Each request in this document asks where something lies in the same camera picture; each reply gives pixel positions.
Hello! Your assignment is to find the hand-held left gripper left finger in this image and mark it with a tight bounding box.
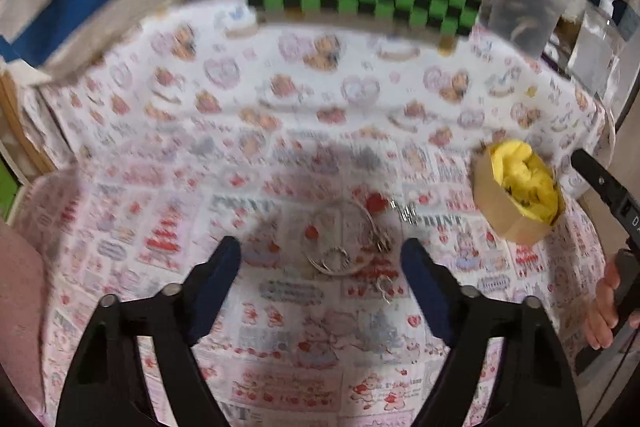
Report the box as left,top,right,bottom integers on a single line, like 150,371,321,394
55,236,242,427

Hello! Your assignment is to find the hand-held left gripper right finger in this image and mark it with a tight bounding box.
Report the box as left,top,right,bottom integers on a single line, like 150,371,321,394
400,237,583,427

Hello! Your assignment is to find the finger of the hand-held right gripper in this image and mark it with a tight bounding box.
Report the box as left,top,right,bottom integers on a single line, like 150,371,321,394
571,149,640,250

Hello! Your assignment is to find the small charm pendant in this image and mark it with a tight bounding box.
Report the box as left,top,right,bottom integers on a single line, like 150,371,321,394
371,231,397,254

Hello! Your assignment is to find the chain necklace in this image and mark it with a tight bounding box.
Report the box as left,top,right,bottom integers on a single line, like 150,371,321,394
390,201,420,226

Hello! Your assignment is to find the octagonal cardboard box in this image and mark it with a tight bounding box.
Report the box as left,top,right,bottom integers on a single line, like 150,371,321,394
471,139,567,245

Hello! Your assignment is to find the person's right hand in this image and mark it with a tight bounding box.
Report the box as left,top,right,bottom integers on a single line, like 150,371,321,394
586,258,623,351

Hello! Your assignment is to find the yellow cloth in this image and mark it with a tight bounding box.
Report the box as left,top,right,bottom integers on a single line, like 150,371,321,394
487,140,563,224

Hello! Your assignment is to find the clear spray bottle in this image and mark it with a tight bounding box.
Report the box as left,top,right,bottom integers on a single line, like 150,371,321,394
569,0,627,94

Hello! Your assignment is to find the bear print tablecloth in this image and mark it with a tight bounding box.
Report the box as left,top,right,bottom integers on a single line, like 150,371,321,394
10,0,621,427

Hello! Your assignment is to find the translucent plastic container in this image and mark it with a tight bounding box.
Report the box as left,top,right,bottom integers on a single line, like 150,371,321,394
487,0,571,58

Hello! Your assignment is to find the pink cloth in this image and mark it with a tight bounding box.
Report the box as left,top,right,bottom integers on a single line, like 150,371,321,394
0,219,57,414

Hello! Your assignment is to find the wooden frame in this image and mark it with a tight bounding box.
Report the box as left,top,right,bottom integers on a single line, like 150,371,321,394
0,67,57,188

